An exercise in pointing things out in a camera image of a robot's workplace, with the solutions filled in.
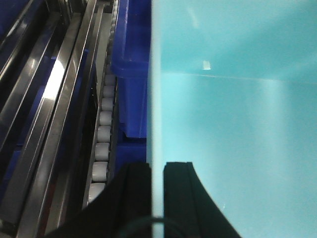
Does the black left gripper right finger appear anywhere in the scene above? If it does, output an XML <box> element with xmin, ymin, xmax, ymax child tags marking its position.
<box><xmin>163</xmin><ymin>162</ymin><xmax>240</xmax><ymax>238</ymax></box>

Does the light blue plastic bin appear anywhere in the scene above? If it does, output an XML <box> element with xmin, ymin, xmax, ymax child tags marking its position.
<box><xmin>147</xmin><ymin>0</ymin><xmax>317</xmax><ymax>238</ymax></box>

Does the white roller track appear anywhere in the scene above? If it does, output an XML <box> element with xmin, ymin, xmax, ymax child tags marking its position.
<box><xmin>87</xmin><ymin>73</ymin><xmax>116</xmax><ymax>204</ymax></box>

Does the dark blue stacked bin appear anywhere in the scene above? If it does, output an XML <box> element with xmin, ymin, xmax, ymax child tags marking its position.
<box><xmin>109</xmin><ymin>0</ymin><xmax>152</xmax><ymax>139</ymax></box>

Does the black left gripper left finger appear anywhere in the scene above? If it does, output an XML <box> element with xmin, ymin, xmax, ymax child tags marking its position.
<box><xmin>46</xmin><ymin>162</ymin><xmax>152</xmax><ymax>238</ymax></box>

